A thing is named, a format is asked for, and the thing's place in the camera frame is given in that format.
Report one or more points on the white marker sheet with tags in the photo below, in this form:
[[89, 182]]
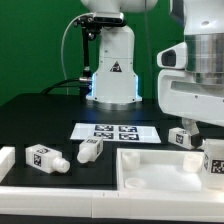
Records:
[[117, 133]]

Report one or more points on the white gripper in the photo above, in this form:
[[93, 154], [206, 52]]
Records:
[[180, 95]]

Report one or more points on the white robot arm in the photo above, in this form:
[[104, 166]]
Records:
[[203, 22]]

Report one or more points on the white left fence bar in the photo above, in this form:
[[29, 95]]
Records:
[[7, 160]]

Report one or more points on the grey camera on black stand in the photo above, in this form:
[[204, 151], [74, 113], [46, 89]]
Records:
[[91, 25]]

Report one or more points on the white fence bar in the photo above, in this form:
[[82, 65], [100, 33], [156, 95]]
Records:
[[205, 206], [7, 160]]

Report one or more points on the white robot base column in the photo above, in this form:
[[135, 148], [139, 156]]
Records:
[[115, 84]]

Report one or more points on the white front fence bar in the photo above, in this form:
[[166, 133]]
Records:
[[205, 206]]

